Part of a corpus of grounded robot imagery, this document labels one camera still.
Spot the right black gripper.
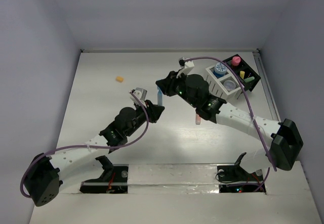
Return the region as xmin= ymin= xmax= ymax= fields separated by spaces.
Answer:
xmin=157 ymin=69 xmax=198 ymax=108

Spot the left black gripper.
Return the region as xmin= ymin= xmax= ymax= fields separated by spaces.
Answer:
xmin=125 ymin=99 xmax=163 ymax=137

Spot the blue highlighter pen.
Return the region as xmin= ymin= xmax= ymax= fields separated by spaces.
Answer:
xmin=155 ymin=81 xmax=163 ymax=106

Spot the orange pencil shaped pen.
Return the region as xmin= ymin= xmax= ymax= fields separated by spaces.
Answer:
xmin=195 ymin=113 xmax=201 ymax=125

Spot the clear round jar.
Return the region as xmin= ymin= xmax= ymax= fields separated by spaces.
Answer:
xmin=223 ymin=79 xmax=236 ymax=92

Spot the pink capped tube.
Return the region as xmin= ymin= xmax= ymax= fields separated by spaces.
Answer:
xmin=231 ymin=56 xmax=241 ymax=67

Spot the yellow highlighter pen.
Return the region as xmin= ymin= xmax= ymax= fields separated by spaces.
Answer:
xmin=239 ymin=71 xmax=245 ymax=79

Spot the green highlighter pen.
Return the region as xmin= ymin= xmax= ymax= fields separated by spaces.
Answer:
xmin=244 ymin=76 xmax=255 ymax=83

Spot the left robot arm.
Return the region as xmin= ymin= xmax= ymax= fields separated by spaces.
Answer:
xmin=20 ymin=100 xmax=165 ymax=206

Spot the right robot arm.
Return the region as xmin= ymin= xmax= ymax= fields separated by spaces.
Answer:
xmin=156 ymin=71 xmax=303 ymax=180

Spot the orange eraser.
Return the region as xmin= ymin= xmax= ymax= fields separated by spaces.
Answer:
xmin=115 ymin=76 xmax=124 ymax=82

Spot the white slotted container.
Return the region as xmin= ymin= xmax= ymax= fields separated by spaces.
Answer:
xmin=204 ymin=65 xmax=242 ymax=101

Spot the black container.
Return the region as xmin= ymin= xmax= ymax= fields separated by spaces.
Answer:
xmin=223 ymin=54 xmax=261 ymax=92

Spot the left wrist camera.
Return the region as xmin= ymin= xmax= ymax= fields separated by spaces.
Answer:
xmin=130 ymin=87 xmax=147 ymax=101

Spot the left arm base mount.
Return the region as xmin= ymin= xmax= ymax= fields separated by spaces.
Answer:
xmin=79 ymin=155 xmax=129 ymax=194

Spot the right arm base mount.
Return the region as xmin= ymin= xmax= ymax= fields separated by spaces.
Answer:
xmin=215 ymin=153 xmax=266 ymax=193

